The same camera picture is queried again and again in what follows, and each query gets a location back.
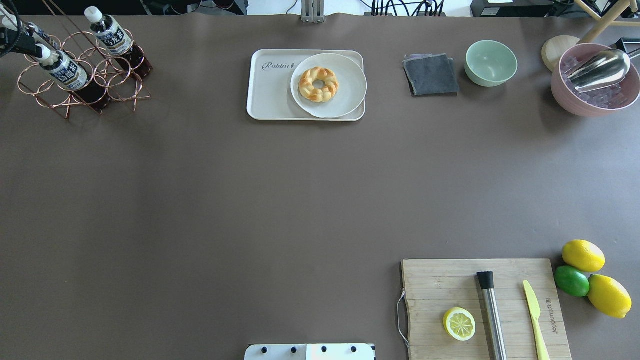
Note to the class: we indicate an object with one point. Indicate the half lemon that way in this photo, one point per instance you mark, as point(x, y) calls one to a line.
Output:
point(459, 323)

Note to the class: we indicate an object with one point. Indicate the white round plate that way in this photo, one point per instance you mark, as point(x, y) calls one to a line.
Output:
point(351, 90)

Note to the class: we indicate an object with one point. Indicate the tea bottle front rack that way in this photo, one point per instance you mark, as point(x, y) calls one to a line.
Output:
point(128, 54)

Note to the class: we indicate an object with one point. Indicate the yellow plastic knife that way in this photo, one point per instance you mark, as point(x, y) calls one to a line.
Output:
point(535, 313)

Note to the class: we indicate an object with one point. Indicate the lower whole yellow lemon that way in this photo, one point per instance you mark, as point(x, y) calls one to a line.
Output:
point(609, 296)

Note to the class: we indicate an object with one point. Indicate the cream serving tray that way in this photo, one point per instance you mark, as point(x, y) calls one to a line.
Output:
point(269, 95)

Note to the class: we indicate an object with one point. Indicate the braided ring donut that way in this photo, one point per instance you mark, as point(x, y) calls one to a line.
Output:
point(318, 84)

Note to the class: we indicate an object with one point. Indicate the mint green bowl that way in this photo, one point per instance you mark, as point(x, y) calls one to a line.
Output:
point(489, 63)

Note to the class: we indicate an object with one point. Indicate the upper whole yellow lemon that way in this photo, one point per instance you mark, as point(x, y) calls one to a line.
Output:
point(583, 255)

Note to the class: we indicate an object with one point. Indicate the grey folded cloth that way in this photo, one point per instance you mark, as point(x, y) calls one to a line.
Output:
point(430, 74)

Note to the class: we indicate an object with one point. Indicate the round wooden lid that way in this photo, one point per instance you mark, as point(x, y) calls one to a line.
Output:
point(555, 47)

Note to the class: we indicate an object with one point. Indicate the steel ice scoop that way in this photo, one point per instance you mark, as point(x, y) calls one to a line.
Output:
point(606, 68)

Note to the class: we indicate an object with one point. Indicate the tea bottle right rack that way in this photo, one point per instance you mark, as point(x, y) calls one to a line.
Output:
point(24, 35)

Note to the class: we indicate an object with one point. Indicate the stainless steel muddler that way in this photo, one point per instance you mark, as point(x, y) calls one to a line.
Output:
point(497, 339)

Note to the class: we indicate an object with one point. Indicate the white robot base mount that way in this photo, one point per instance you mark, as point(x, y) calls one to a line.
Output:
point(312, 351)

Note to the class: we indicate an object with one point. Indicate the green lime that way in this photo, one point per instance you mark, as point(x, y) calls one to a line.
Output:
point(571, 281)

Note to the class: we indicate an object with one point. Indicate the pink ice bowl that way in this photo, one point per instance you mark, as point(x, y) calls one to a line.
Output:
point(596, 102)

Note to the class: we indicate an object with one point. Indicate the tea bottle top rack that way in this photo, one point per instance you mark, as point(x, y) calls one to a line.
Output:
point(72, 77)

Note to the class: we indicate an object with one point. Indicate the whole yellow lemon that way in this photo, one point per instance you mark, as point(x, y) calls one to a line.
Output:
point(609, 296)
point(583, 255)

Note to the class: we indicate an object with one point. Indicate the copper wire bottle rack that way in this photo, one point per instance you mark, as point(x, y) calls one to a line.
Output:
point(114, 80)

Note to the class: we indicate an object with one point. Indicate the bamboo cutting board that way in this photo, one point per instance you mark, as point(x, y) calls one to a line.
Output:
point(434, 286)

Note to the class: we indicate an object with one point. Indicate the tea bottle rack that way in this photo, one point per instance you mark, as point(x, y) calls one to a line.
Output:
point(24, 35)
point(128, 54)
point(72, 77)

